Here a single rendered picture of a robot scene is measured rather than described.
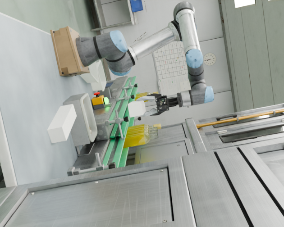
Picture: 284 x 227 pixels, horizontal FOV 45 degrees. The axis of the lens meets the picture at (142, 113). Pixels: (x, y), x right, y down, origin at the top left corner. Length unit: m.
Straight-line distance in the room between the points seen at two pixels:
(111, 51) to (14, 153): 0.83
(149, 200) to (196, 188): 0.11
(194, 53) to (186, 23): 0.22
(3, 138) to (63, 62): 0.71
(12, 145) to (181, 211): 0.59
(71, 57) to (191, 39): 0.57
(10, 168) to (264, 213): 0.72
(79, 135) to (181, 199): 0.99
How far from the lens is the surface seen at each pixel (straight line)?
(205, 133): 2.34
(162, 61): 7.77
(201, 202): 0.75
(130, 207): 0.81
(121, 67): 1.85
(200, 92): 1.63
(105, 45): 1.74
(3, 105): 1.11
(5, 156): 1.10
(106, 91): 2.51
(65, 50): 1.71
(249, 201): 0.73
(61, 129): 1.39
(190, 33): 1.70
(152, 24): 7.75
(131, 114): 1.57
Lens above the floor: 1.23
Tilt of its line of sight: 5 degrees down
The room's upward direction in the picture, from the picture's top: 79 degrees clockwise
